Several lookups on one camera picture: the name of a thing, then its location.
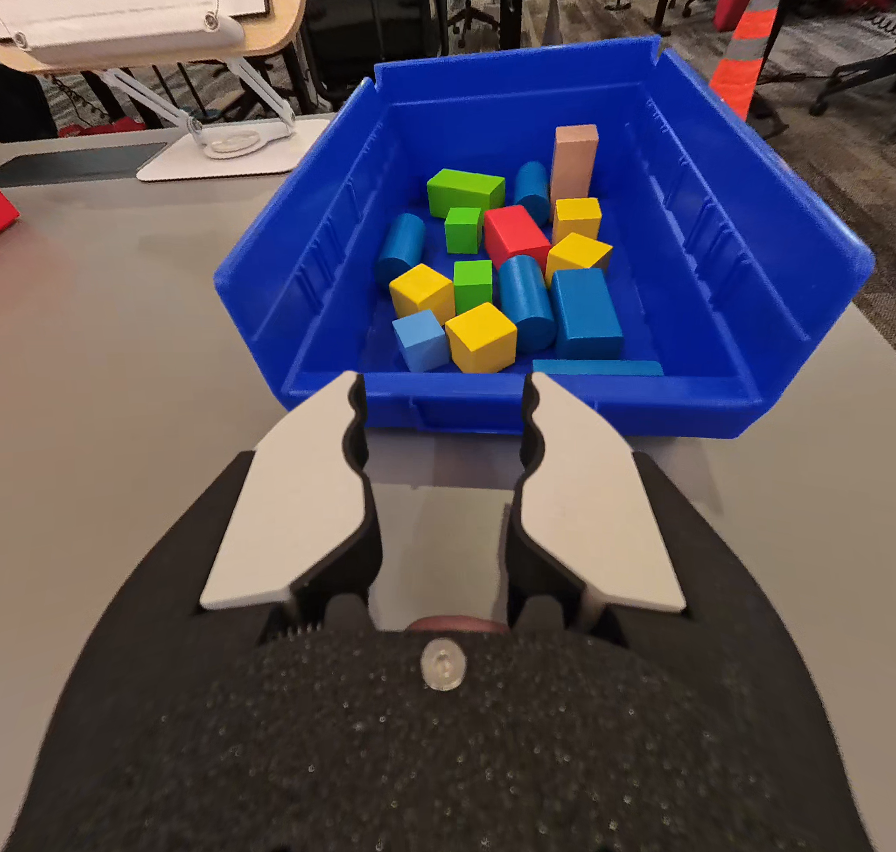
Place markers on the small green wooden block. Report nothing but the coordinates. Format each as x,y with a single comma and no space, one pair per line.
464,229

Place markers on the red plastic bin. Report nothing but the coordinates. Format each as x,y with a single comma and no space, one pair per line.
7,212

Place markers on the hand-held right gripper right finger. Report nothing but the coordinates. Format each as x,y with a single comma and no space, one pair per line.
602,516

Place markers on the yellow wooden cube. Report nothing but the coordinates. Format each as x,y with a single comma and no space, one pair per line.
482,338

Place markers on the blue plastic bin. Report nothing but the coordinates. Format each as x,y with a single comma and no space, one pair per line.
784,278

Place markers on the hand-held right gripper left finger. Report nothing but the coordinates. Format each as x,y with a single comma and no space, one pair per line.
287,516

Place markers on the natural wooden block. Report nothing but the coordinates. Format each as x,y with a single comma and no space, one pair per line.
574,164

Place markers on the light blue wooden cube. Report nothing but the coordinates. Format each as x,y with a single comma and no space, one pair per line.
420,341

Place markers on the green wooden cube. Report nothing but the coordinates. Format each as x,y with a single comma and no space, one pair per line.
473,285

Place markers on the red wooden block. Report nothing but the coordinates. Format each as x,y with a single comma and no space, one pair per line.
515,236

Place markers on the long green wooden block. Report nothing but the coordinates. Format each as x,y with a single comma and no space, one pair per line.
466,192

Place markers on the black office chair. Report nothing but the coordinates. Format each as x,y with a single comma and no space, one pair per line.
861,40

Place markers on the orange striped bar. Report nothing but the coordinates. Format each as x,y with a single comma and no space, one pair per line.
749,33

